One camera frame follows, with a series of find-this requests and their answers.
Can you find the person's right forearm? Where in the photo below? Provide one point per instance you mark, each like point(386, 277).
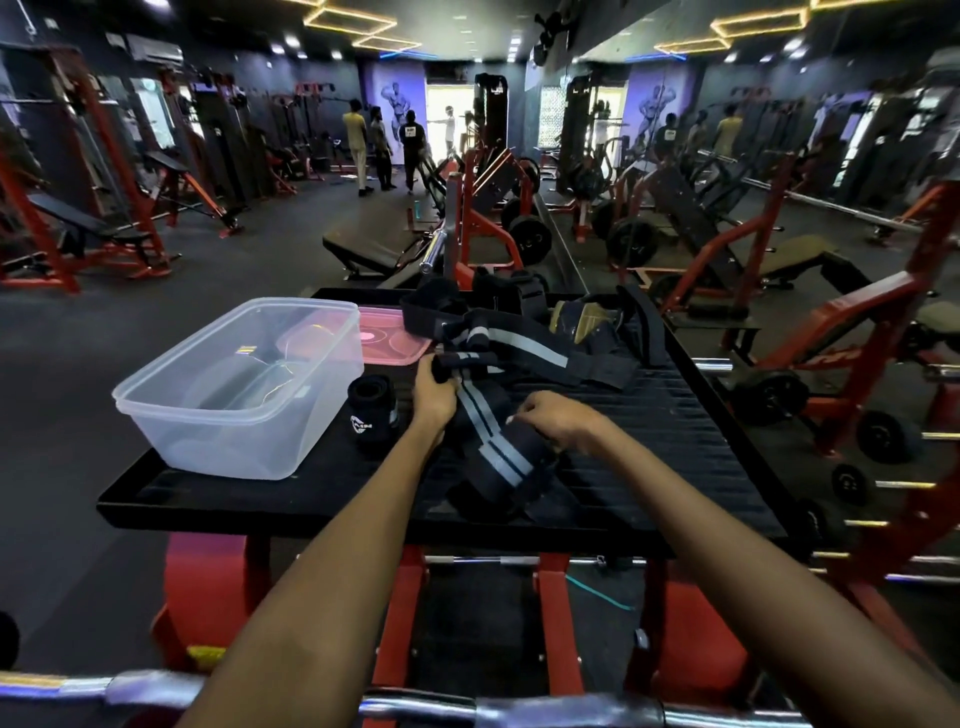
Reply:
point(750, 570)

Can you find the black ribbed platform tray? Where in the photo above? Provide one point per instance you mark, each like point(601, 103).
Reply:
point(300, 502)

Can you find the black low bench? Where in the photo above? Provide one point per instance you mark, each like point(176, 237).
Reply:
point(360, 251)

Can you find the chrome curl bar black plates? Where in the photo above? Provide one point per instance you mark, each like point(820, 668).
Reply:
point(150, 686)

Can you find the chrome barbell sleeve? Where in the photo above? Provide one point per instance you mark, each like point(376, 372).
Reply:
point(433, 251)

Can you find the person's left forearm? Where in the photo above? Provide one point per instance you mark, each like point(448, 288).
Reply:
point(315, 600)

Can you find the pink plastic lid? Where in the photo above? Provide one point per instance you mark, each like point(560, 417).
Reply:
point(394, 337)

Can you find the person's right hand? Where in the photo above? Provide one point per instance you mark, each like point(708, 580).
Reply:
point(562, 420)

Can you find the red incline bench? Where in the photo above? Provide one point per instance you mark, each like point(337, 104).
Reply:
point(165, 160)

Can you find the black weight stack machine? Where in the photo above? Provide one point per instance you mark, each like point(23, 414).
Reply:
point(225, 142)

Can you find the black wall fan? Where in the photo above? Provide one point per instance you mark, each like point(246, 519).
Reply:
point(551, 34)

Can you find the yellow led ceiling light frames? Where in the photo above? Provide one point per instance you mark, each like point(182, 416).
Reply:
point(360, 13)

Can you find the person's left hand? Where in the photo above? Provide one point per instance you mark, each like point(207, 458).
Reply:
point(431, 394)

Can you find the large wall mirror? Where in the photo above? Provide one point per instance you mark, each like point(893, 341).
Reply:
point(825, 187)

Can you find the red power rack with bench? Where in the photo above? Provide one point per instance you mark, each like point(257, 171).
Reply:
point(71, 214)

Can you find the black weight plate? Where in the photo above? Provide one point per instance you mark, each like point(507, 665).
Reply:
point(531, 240)

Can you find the red plate-loaded machine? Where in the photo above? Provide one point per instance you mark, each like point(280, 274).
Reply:
point(467, 217)

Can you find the thin chrome bar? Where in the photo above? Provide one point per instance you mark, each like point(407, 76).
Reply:
point(487, 559)

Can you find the white air conditioner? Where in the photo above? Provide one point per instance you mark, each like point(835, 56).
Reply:
point(154, 49)

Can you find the clear plastic container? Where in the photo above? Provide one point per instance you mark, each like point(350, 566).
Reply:
point(210, 442)

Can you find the purple bodybuilder wall mural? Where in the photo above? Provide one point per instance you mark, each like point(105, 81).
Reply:
point(394, 97)

